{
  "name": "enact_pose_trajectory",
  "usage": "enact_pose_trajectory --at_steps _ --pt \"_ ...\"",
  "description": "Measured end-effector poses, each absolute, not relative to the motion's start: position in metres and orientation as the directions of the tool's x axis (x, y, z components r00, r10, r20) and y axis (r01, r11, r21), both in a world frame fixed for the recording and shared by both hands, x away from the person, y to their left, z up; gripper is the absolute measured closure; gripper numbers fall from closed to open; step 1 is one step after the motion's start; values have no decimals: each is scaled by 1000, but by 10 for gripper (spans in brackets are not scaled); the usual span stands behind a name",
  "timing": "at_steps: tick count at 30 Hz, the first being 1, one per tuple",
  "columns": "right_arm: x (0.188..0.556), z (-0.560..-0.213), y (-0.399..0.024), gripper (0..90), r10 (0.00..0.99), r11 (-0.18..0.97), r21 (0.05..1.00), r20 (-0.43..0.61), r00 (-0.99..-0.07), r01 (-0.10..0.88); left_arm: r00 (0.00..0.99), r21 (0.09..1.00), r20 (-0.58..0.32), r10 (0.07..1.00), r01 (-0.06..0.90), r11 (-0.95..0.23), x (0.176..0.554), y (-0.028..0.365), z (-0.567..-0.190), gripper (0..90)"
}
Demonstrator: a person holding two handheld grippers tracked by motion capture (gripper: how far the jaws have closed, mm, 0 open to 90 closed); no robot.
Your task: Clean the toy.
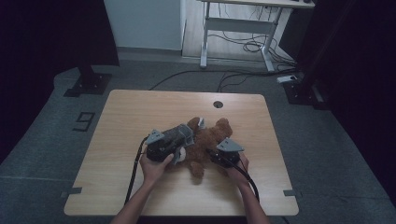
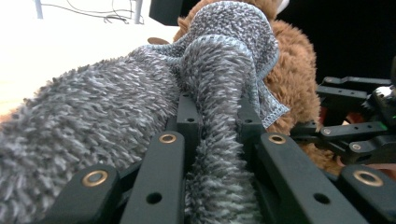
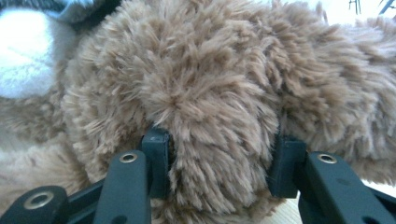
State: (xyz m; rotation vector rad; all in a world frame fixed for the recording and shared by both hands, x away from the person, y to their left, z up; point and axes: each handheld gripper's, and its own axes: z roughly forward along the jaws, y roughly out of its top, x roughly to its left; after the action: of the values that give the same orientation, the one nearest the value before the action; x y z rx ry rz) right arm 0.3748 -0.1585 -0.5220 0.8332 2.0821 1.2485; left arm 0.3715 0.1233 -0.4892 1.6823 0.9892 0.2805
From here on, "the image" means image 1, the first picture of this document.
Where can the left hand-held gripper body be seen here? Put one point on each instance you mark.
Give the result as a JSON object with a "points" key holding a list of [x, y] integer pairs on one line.
{"points": [[158, 151]]}

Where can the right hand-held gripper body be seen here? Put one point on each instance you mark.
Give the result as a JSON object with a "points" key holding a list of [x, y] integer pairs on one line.
{"points": [[229, 155]]}

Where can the brown plush teddy bear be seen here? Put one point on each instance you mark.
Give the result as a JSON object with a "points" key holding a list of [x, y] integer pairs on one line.
{"points": [[205, 140]]}

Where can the person's right hand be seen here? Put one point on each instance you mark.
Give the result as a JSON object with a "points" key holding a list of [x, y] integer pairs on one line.
{"points": [[243, 172]]}

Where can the person's left hand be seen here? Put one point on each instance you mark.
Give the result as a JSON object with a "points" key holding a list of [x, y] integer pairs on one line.
{"points": [[152, 172]]}

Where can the grey tape strip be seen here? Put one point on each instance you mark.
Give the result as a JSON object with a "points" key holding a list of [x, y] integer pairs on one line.
{"points": [[74, 190], [291, 193]]}

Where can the black tape floor mark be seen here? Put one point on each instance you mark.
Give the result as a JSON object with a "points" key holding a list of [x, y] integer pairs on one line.
{"points": [[86, 113]]}

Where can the black stand base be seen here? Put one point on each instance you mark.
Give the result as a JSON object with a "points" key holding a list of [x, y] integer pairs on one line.
{"points": [[90, 84], [299, 93]]}

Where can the white power strip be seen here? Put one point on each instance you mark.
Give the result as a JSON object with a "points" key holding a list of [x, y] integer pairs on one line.
{"points": [[286, 79]]}

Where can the black curtain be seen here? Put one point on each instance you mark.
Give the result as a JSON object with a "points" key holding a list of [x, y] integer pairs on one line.
{"points": [[358, 62], [46, 46]]}

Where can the white desk frame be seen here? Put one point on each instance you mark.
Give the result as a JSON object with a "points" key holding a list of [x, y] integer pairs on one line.
{"points": [[236, 25]]}

